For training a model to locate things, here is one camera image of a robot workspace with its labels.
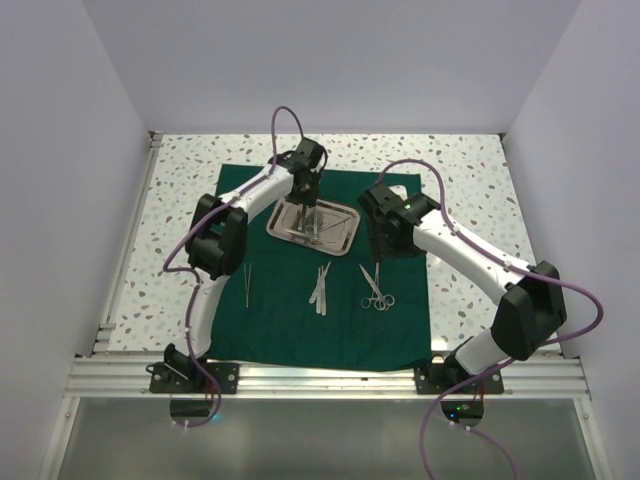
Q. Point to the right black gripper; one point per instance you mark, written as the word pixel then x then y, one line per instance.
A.
pixel 381 249

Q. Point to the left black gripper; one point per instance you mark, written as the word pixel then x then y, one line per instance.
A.
pixel 310 198

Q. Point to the steel tweezers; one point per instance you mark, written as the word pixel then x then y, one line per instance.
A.
pixel 301 225
pixel 247 270

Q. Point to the steel instrument tray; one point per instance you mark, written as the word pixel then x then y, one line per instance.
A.
pixel 336 241

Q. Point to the steel surgical scissors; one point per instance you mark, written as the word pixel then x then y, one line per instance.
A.
pixel 367 302

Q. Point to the steel scalpel handle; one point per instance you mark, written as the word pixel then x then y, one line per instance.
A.
pixel 318 287
pixel 323 294
pixel 313 295

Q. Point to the green surgical cloth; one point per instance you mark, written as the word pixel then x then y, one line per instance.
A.
pixel 281 326

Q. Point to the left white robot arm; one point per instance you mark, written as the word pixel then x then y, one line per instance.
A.
pixel 216 243

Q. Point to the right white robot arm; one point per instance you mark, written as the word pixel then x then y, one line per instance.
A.
pixel 529 310

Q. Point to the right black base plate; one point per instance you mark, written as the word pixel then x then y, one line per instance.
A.
pixel 441 374

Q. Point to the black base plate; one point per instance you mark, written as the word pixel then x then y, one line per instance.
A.
pixel 164 380
pixel 441 374

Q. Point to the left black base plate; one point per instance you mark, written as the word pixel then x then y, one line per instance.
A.
pixel 164 380

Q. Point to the aluminium frame rail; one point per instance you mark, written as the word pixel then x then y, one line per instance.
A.
pixel 111 426

